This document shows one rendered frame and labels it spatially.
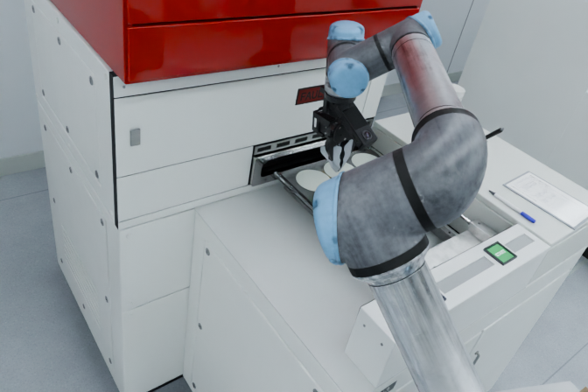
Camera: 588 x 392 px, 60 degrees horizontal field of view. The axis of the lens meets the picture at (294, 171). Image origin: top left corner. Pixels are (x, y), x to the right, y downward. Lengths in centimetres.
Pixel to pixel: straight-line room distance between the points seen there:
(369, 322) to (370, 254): 35
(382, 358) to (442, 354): 29
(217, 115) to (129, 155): 22
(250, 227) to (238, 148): 21
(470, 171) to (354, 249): 17
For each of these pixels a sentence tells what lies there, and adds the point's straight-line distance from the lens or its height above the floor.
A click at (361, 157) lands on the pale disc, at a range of 153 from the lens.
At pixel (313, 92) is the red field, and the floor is 111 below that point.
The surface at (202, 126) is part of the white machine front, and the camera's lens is 121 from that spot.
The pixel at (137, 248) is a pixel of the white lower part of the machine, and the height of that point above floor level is 74.
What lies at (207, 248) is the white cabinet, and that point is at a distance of 134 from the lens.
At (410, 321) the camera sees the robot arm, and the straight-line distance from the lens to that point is 71.
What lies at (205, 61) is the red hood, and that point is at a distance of 107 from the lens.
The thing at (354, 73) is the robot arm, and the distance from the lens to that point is 96.
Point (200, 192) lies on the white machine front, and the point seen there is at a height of 87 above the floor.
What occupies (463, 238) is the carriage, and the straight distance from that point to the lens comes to 139.
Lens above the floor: 168
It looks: 34 degrees down
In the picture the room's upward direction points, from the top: 12 degrees clockwise
